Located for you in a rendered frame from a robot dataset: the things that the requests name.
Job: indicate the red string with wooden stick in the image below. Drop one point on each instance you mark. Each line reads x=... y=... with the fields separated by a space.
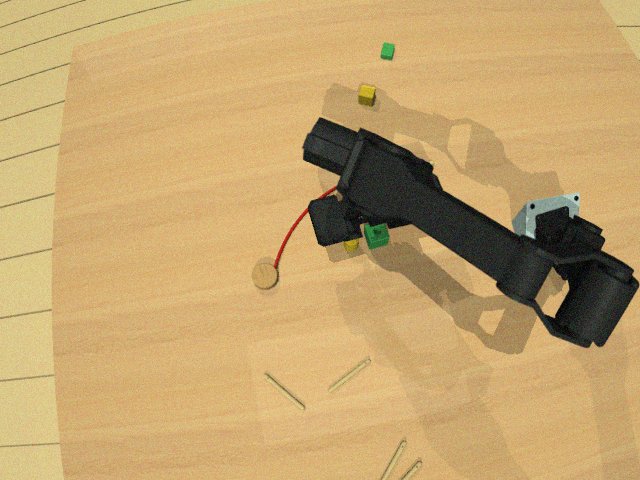
x=302 y=215

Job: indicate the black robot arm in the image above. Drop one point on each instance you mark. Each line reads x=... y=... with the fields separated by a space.
x=381 y=179

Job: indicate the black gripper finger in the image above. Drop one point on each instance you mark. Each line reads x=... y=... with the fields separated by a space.
x=355 y=235
x=397 y=223

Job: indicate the round wooden button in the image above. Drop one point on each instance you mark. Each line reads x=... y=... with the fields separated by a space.
x=265 y=276

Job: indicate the small yellow block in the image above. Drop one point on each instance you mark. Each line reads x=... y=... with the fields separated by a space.
x=366 y=95

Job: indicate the olive yellow cylinder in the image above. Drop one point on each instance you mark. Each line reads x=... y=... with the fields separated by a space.
x=351 y=245

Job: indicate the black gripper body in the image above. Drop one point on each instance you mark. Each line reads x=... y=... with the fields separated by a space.
x=332 y=224

